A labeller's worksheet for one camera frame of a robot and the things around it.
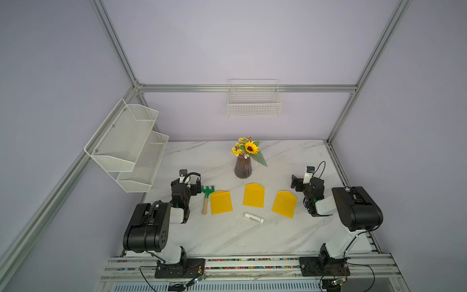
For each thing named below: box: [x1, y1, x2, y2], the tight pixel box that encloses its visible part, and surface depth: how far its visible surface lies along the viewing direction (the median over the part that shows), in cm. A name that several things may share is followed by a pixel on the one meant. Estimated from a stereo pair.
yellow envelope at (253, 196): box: [242, 182, 266, 209], surface depth 98 cm
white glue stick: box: [243, 212, 265, 224], surface depth 88 cm
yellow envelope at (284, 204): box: [271, 190, 298, 219], surface depth 95 cm
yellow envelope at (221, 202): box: [209, 190, 234, 215], surface depth 97 cm
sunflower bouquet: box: [229, 136, 268, 167], surface depth 85 cm
